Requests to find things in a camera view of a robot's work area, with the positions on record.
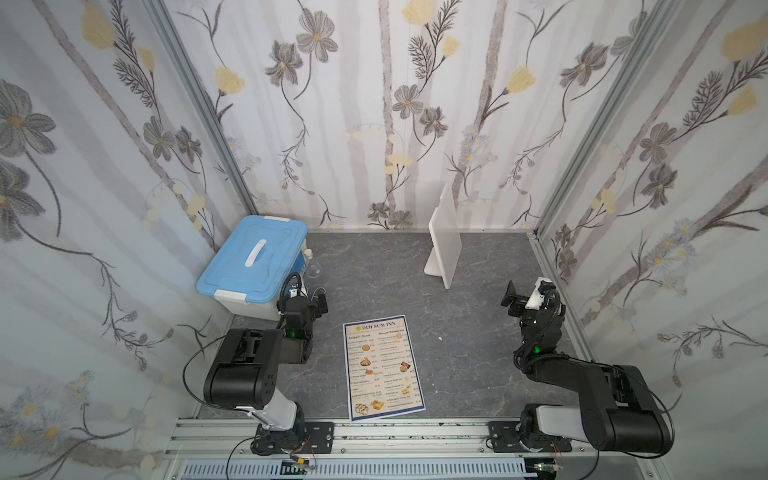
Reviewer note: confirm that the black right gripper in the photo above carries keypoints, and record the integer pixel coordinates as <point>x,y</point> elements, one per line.
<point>522,303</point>

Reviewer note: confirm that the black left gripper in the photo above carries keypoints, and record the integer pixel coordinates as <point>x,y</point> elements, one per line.
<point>315,303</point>

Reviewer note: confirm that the white acrylic menu rack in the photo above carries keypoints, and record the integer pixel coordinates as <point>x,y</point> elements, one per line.
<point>446,239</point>

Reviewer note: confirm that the dim sum laminated menu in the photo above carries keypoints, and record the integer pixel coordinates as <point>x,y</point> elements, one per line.
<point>381,374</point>

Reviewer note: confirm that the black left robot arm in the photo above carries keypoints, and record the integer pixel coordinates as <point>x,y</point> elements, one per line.
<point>243,375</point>

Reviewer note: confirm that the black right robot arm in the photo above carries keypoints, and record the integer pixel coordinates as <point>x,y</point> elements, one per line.
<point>616,410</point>

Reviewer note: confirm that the blue lid storage box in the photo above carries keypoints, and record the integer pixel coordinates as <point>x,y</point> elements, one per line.
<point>246,274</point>

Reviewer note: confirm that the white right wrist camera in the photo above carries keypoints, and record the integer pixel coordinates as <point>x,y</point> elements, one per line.
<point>537,298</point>

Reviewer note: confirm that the white slotted cable duct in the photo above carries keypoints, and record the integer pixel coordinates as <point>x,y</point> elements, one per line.
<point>381,468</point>

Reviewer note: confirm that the aluminium mounting rail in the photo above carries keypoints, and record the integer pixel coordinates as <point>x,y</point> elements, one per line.
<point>389,438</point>

